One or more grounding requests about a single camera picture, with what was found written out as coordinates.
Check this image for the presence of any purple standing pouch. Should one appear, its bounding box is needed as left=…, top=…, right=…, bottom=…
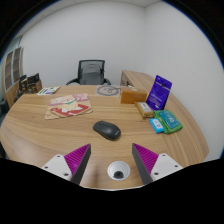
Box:
left=145, top=74, right=173, bottom=111

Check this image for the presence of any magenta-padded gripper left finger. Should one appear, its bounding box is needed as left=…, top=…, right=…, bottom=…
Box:
left=41, top=143, right=92, bottom=186

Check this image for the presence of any black computer mouse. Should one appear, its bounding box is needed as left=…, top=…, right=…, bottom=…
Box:
left=92, top=120, right=122, bottom=142

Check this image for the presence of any wooden side desk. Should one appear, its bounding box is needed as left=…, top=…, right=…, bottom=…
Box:
left=120, top=69, right=158, bottom=91

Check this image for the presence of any white sticker sheet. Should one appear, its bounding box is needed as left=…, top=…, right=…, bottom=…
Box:
left=36, top=86, right=62, bottom=96

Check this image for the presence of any black mesh office chair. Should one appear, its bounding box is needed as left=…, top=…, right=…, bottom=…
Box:
left=65, top=59, right=112, bottom=86

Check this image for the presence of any sheet with grey round print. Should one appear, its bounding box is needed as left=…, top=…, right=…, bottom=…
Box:
left=95, top=84, right=122, bottom=98

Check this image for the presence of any cartoon print mouse pad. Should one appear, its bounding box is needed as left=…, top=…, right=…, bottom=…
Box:
left=44, top=92, right=94, bottom=121

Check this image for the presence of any brown wooden box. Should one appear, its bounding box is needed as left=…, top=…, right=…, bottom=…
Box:
left=120, top=86, right=148, bottom=105

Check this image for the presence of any wooden shelf unit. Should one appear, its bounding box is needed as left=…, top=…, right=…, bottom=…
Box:
left=1, top=46, right=25, bottom=108

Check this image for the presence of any green packet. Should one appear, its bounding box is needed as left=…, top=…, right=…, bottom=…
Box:
left=153, top=109, right=184, bottom=135

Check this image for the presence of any brown box with dark items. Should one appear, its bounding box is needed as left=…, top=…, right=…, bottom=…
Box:
left=18, top=73, right=44, bottom=96

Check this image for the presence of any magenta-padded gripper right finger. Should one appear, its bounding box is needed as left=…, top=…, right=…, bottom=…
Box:
left=131, top=142, right=184, bottom=186

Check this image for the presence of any tan snack packet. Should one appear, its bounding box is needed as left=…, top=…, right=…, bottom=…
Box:
left=134, top=101, right=155, bottom=119

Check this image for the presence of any grey backpack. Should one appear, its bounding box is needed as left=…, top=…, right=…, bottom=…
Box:
left=80, top=63, right=103, bottom=85

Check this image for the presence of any blue tissue pack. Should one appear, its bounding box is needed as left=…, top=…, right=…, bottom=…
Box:
left=149, top=117, right=165, bottom=135

